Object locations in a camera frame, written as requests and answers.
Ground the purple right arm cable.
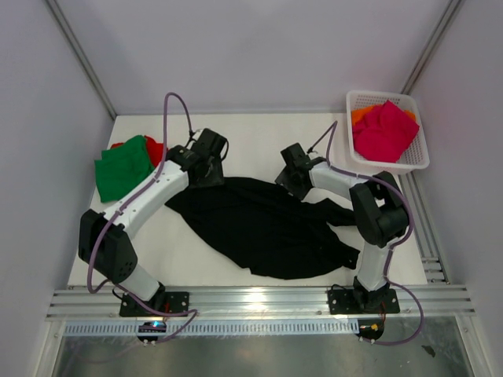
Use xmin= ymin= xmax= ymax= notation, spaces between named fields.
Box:
xmin=306 ymin=120 xmax=425 ymax=346

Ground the right rear frame post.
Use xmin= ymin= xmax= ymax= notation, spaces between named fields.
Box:
xmin=401 ymin=0 xmax=465 ymax=95

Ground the orange t shirt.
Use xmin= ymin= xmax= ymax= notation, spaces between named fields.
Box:
xmin=351 ymin=104 xmax=417 ymax=126

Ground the frame post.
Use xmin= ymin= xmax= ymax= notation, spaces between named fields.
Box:
xmin=42 ymin=0 xmax=118 ymax=120
xmin=401 ymin=0 xmax=465 ymax=95

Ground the green t shirt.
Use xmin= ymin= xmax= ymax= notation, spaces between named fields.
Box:
xmin=94 ymin=135 xmax=155 ymax=203

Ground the red t shirt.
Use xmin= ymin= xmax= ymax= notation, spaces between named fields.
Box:
xmin=102 ymin=135 xmax=163 ymax=167

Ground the black t shirt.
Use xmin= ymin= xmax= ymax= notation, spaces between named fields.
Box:
xmin=165 ymin=177 xmax=360 ymax=280

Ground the grey slotted cable duct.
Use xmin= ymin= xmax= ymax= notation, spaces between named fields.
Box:
xmin=63 ymin=317 xmax=359 ymax=337

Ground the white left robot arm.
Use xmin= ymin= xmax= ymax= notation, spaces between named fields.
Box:
xmin=78 ymin=128 xmax=229 ymax=316

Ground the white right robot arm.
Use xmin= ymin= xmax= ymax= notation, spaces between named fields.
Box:
xmin=275 ymin=143 xmax=410 ymax=314

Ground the left rear frame post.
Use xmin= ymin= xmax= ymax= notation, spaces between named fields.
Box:
xmin=42 ymin=0 xmax=118 ymax=120

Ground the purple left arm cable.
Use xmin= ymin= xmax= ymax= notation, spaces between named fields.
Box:
xmin=86 ymin=92 xmax=200 ymax=346

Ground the pink t shirt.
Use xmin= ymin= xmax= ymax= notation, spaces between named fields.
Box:
xmin=351 ymin=101 xmax=420 ymax=163

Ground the white plastic basket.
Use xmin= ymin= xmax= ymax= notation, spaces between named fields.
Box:
xmin=346 ymin=90 xmax=430 ymax=174

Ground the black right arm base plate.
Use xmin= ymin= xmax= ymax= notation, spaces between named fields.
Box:
xmin=327 ymin=284 xmax=401 ymax=315

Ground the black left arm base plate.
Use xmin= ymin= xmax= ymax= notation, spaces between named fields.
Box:
xmin=119 ymin=290 xmax=189 ymax=317

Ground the aluminium front rail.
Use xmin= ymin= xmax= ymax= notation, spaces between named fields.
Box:
xmin=46 ymin=284 xmax=475 ymax=320

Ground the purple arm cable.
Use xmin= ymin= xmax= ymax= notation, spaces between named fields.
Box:
xmin=86 ymin=92 xmax=200 ymax=346
xmin=306 ymin=120 xmax=425 ymax=346

